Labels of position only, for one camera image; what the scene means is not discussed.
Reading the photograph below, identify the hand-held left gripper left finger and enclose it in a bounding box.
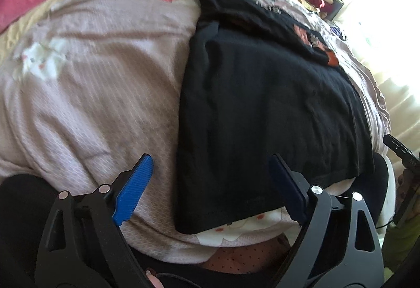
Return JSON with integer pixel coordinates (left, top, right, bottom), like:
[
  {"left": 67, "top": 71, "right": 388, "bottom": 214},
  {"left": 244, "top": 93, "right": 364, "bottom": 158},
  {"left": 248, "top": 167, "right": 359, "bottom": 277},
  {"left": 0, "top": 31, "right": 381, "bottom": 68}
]
[{"left": 34, "top": 153, "right": 155, "bottom": 288}]

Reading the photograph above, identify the black bedside box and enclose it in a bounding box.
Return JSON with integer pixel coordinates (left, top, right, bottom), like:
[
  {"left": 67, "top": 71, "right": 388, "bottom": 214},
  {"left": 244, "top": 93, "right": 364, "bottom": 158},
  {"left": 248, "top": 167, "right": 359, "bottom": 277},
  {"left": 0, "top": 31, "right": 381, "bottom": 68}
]
[{"left": 328, "top": 1, "right": 345, "bottom": 21}]

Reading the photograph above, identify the lilac printed duvet cover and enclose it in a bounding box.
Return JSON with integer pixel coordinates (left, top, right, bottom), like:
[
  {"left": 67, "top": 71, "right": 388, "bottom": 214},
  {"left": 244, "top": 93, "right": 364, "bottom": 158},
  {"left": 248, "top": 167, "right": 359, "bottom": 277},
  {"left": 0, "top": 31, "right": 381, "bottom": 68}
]
[{"left": 0, "top": 0, "right": 392, "bottom": 265}]

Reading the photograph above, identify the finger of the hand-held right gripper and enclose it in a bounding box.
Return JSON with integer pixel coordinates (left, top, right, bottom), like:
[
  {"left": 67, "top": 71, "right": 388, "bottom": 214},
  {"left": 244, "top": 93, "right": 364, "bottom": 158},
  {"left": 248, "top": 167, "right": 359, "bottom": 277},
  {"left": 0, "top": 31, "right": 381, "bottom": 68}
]
[{"left": 383, "top": 134, "right": 420, "bottom": 174}]

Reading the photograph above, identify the person's pink dotted clothing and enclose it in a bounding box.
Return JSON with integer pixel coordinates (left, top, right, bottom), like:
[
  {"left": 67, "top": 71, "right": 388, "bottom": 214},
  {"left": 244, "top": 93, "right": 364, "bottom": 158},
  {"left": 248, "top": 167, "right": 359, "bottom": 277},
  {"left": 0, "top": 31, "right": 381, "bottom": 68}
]
[{"left": 197, "top": 232, "right": 292, "bottom": 275}]

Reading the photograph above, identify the dark cloth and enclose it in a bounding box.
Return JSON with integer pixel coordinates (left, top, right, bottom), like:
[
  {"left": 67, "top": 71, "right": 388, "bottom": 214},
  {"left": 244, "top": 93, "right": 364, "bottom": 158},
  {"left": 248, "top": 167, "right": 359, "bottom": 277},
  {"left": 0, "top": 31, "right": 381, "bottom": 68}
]
[{"left": 0, "top": 155, "right": 391, "bottom": 288}]

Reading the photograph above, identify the person's left hand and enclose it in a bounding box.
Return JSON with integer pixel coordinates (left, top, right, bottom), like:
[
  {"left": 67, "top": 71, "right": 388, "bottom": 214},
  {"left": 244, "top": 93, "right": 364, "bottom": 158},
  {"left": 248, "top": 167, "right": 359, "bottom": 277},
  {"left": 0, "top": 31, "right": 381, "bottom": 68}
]
[{"left": 146, "top": 270, "right": 165, "bottom": 288}]

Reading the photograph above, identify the black sweater with orange cuffs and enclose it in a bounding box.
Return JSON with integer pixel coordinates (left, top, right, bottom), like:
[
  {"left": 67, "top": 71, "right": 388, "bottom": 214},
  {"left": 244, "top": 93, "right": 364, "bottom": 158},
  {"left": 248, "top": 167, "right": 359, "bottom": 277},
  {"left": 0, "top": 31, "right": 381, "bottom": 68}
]
[{"left": 175, "top": 0, "right": 376, "bottom": 234}]

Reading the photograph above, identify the cream bed sheet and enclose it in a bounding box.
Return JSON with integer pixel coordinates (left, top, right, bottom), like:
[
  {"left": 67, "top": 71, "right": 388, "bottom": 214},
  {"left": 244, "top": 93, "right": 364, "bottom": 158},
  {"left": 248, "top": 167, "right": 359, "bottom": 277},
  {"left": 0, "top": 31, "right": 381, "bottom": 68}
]
[{"left": 0, "top": 0, "right": 296, "bottom": 55}]

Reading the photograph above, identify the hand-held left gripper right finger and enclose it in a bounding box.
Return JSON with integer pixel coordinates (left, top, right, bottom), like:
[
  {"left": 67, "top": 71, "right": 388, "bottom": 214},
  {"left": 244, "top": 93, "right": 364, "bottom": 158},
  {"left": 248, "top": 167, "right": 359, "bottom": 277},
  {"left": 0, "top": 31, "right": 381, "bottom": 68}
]
[{"left": 268, "top": 153, "right": 386, "bottom": 288}]

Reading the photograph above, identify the sheer white curtain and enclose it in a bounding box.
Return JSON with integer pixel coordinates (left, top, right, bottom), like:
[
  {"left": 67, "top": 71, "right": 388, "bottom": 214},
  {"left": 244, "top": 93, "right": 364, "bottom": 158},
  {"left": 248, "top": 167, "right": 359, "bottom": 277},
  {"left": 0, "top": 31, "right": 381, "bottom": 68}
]
[{"left": 338, "top": 0, "right": 420, "bottom": 151}]

